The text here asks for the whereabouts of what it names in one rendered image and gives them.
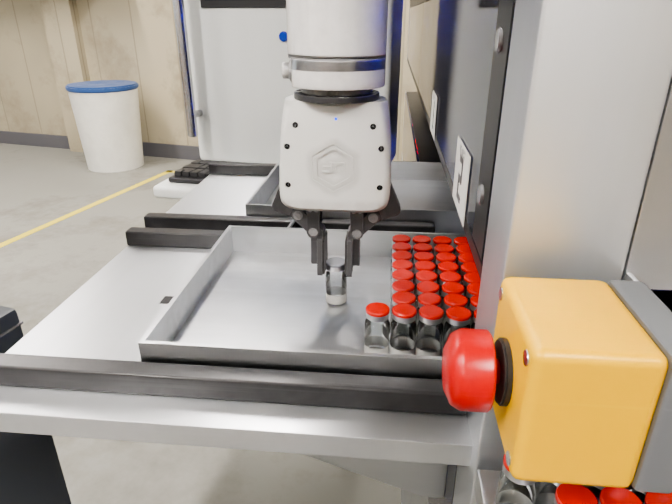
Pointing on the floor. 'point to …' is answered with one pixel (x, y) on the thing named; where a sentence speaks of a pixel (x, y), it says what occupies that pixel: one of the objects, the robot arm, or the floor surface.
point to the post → (569, 157)
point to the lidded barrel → (108, 123)
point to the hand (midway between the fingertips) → (336, 251)
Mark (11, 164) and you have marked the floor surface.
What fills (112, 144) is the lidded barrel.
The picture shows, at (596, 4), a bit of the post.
